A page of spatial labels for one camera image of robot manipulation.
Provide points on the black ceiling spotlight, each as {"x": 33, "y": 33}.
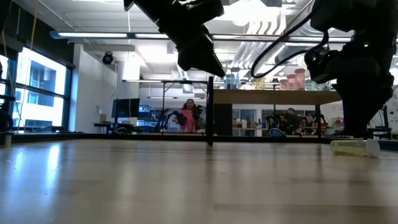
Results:
{"x": 108, "y": 58}

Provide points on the blue round object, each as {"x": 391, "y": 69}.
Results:
{"x": 275, "y": 132}

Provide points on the green pill bottle white cap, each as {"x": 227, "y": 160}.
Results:
{"x": 317, "y": 86}

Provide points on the long linear ceiling light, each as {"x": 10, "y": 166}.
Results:
{"x": 90, "y": 35}

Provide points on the small cardboard box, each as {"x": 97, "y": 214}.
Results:
{"x": 103, "y": 117}

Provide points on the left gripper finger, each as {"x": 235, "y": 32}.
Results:
{"x": 211, "y": 65}
{"x": 196, "y": 46}

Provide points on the black background workbench frame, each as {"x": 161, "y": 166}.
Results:
{"x": 174, "y": 81}

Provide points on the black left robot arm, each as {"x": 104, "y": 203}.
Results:
{"x": 149, "y": 7}

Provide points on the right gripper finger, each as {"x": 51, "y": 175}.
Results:
{"x": 371, "y": 105}
{"x": 351, "y": 112}

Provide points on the small grey stub post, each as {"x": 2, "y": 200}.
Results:
{"x": 6, "y": 140}

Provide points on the clear vial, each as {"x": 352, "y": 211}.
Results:
{"x": 308, "y": 86}

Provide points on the black metal rig frame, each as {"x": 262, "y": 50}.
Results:
{"x": 77, "y": 136}

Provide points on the large window blue frame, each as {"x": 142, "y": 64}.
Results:
{"x": 40, "y": 77}

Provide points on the wooden shelf black metal frame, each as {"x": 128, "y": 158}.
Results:
{"x": 280, "y": 97}

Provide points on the person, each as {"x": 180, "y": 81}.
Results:
{"x": 189, "y": 119}
{"x": 290, "y": 119}

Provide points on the black computer monitor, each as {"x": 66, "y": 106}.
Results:
{"x": 126, "y": 107}

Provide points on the blue pill bottle red pills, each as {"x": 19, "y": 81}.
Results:
{"x": 228, "y": 83}

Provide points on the black office chair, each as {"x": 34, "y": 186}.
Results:
{"x": 6, "y": 123}

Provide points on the white ceiling conduits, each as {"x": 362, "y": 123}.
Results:
{"x": 245, "y": 49}

